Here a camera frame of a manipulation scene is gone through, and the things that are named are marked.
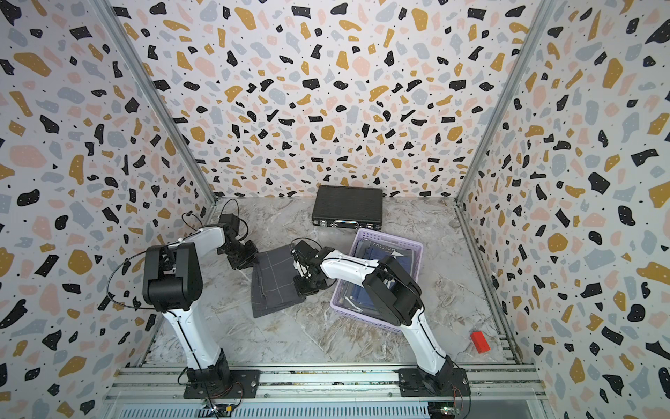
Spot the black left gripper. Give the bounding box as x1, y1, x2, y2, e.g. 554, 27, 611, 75
219, 239, 258, 270

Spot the purple plastic basket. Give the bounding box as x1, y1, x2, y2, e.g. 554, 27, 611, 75
329, 228, 425, 335

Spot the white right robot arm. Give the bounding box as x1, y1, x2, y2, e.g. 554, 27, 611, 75
291, 240, 461, 395

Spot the red block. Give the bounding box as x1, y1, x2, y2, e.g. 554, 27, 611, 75
470, 331, 490, 354

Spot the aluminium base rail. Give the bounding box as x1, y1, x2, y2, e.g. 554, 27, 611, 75
101, 364, 554, 418

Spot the navy blue checked pillowcase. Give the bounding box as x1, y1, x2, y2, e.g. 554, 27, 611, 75
342, 240, 415, 319

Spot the black hard briefcase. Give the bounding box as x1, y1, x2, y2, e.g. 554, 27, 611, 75
312, 185, 384, 230

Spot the grey checked pillowcase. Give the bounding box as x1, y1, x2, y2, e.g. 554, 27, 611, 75
251, 245, 305, 319

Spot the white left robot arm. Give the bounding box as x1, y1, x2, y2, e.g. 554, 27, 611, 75
142, 213, 258, 395

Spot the corner aluminium post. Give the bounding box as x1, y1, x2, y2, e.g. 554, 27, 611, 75
455, 0, 557, 206
90, 1, 216, 205

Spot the right corner aluminium post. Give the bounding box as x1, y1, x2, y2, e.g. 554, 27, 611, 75
455, 0, 557, 206

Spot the left corner aluminium post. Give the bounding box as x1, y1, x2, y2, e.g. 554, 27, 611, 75
90, 1, 216, 205

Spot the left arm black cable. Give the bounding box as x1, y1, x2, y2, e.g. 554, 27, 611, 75
105, 250, 158, 311

